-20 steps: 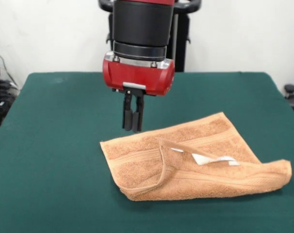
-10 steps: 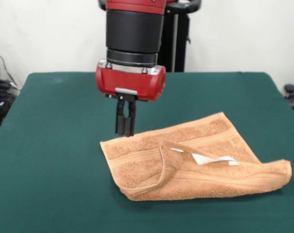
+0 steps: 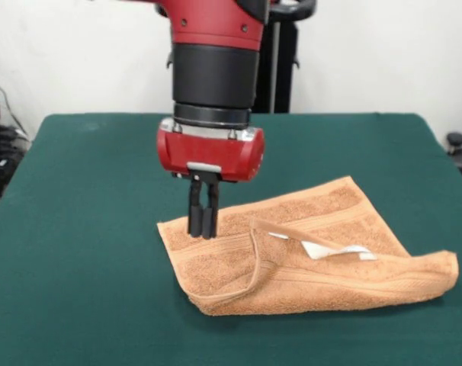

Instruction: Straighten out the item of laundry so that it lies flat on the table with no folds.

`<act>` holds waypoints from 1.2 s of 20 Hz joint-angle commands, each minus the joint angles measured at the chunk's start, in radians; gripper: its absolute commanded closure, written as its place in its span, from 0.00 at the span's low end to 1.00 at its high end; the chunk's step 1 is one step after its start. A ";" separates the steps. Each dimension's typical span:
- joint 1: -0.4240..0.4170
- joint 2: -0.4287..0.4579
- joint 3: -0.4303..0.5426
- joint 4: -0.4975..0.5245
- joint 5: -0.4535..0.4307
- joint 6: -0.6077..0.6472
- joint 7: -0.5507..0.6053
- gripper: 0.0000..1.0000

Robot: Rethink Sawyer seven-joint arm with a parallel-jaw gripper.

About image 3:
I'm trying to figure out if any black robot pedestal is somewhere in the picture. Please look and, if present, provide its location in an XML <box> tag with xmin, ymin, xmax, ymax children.
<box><xmin>165</xmin><ymin>0</ymin><xmax>316</xmax><ymax>114</ymax></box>

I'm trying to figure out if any dark green tablecloth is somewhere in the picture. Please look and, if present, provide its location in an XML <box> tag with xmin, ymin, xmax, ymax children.
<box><xmin>0</xmin><ymin>112</ymin><xmax>462</xmax><ymax>366</ymax></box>

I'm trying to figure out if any tan terry towel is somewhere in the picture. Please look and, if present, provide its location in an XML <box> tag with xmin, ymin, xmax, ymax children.
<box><xmin>156</xmin><ymin>175</ymin><xmax>460</xmax><ymax>317</ymax></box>

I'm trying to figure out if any black cable bundle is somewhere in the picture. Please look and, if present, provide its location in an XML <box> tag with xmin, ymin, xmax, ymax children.
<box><xmin>0</xmin><ymin>124</ymin><xmax>32</xmax><ymax>199</ymax></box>

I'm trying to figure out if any black chair base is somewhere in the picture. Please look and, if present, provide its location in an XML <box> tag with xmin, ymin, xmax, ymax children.
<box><xmin>445</xmin><ymin>131</ymin><xmax>462</xmax><ymax>191</ymax></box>

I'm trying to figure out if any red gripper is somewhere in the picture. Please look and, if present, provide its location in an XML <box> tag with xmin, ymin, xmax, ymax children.
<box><xmin>156</xmin><ymin>117</ymin><xmax>265</xmax><ymax>240</ymax></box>

